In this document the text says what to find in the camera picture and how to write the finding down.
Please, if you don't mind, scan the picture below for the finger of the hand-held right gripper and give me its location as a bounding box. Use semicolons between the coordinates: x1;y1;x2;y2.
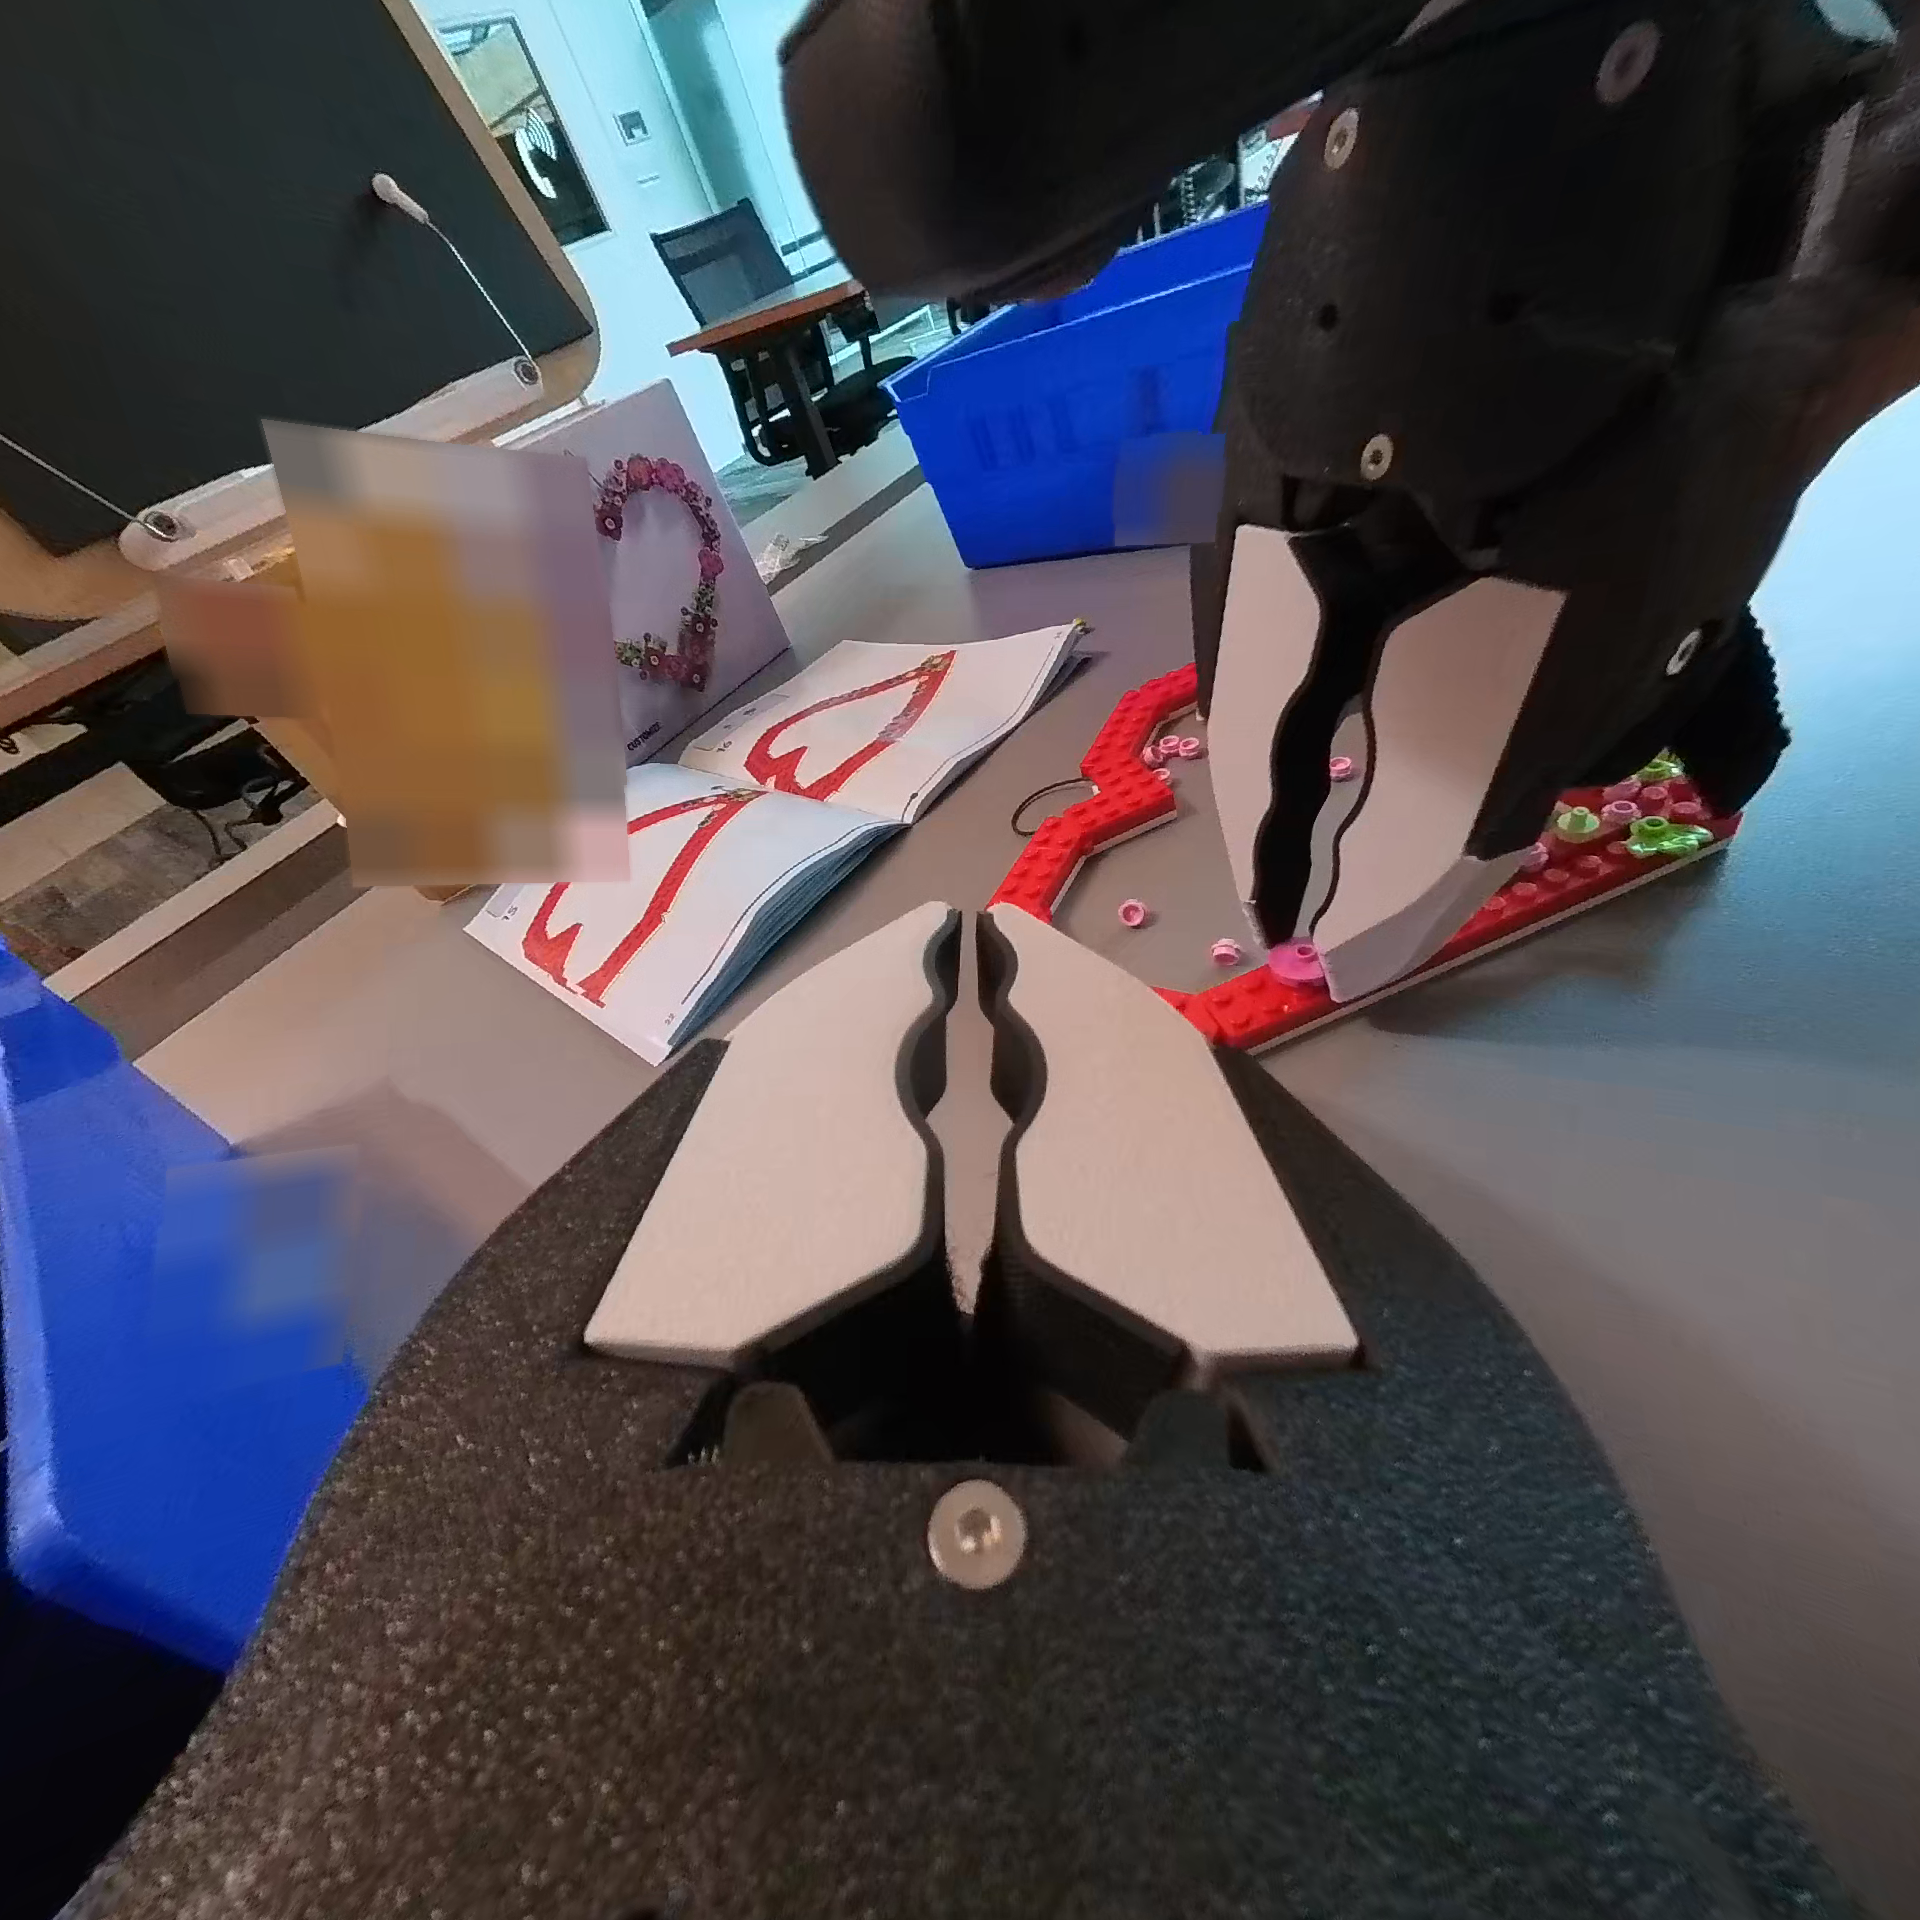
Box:
1300;580;1573;1008
1203;521;1360;938

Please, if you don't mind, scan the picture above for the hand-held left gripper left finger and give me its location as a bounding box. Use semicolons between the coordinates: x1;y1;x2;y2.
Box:
580;901;959;1370

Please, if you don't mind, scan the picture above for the dark rounded board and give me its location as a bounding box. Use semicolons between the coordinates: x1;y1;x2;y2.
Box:
0;0;600;558

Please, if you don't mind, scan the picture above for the grey desk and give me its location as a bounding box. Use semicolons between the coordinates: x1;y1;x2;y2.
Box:
46;449;1920;1650

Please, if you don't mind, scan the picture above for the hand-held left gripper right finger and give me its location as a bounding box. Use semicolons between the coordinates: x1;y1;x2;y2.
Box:
978;901;1361;1383

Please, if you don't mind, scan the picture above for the instruction booklet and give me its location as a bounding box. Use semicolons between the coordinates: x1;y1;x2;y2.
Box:
463;628;1094;1064

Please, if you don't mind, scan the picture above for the brown wooden table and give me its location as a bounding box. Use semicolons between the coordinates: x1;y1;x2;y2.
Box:
668;276;888;476

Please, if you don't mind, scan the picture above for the black wall sign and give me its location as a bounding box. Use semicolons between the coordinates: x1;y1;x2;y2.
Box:
510;56;614;248

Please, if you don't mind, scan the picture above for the white product box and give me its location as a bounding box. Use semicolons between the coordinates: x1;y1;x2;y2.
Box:
561;382;792;746

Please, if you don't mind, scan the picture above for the black office chair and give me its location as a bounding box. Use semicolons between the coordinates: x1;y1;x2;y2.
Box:
648;190;841;311

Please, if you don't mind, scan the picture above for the red brick heart frame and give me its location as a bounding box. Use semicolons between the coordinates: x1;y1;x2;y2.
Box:
989;661;1746;1061

